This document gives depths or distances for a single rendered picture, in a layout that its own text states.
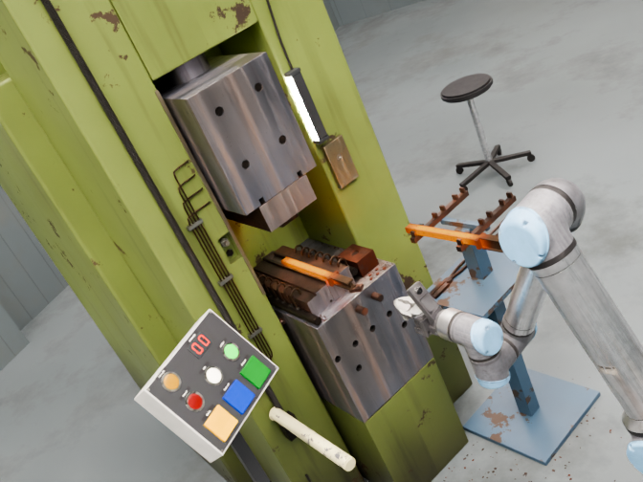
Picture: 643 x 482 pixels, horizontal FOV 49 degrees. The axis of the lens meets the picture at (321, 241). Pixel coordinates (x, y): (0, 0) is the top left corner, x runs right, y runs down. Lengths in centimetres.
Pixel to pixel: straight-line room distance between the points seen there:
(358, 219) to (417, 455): 94
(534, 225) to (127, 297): 165
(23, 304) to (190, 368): 421
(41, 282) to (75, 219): 371
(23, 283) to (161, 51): 420
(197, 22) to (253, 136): 38
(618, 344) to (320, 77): 135
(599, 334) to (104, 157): 139
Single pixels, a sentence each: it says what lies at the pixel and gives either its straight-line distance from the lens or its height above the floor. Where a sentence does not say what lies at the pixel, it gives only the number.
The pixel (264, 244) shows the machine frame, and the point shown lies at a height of 101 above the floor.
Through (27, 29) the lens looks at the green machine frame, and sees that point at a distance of 209.
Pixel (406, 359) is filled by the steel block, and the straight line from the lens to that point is 265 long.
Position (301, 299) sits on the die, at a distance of 241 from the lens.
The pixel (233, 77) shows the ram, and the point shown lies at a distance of 214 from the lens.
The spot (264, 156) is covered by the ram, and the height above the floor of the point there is 149.
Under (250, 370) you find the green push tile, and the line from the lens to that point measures 213.
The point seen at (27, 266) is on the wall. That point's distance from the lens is 622.
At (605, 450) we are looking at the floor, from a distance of 292.
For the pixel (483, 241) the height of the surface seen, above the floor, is 99.
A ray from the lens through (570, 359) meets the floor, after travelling 329.
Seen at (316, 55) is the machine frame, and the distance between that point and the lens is 247.
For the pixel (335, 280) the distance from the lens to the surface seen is 237.
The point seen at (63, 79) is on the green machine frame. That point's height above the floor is 195.
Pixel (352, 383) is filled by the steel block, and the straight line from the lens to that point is 252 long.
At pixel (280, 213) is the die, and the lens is 225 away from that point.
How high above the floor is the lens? 218
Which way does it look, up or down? 26 degrees down
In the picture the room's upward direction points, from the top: 25 degrees counter-clockwise
